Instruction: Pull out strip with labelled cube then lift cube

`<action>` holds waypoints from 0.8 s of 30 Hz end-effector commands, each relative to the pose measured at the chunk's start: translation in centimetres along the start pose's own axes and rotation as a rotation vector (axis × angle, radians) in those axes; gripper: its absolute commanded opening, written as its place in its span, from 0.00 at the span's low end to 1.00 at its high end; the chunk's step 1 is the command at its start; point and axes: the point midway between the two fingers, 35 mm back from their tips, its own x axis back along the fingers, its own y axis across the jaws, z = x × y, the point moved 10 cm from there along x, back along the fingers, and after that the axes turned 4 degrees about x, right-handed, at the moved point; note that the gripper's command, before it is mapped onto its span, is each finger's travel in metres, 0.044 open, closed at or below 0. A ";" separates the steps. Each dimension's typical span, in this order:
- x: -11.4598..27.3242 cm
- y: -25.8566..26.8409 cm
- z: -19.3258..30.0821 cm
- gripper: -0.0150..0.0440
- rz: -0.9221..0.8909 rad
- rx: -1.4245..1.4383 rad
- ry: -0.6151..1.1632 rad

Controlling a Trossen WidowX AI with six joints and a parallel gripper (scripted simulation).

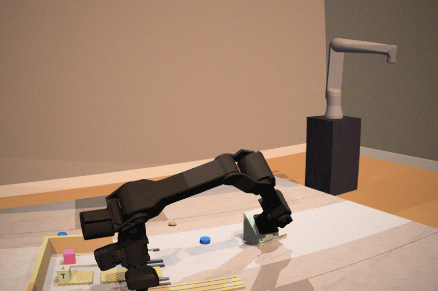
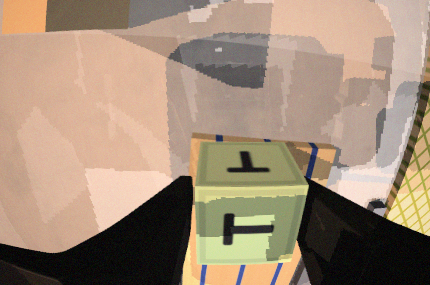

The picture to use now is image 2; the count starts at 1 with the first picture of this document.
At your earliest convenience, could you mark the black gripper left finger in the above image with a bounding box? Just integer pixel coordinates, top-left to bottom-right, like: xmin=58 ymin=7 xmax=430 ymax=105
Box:
xmin=0 ymin=175 xmax=192 ymax=285

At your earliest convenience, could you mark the yellow patterned flat strip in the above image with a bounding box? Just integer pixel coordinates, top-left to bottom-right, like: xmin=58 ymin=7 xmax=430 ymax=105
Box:
xmin=384 ymin=75 xmax=430 ymax=235

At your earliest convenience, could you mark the orange strip with blue stripes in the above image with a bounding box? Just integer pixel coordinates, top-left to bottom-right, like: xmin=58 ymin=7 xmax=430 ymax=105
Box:
xmin=182 ymin=133 xmax=336 ymax=285

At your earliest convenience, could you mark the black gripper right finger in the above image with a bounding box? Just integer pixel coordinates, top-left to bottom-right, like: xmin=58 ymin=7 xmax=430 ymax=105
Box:
xmin=296 ymin=177 xmax=430 ymax=285

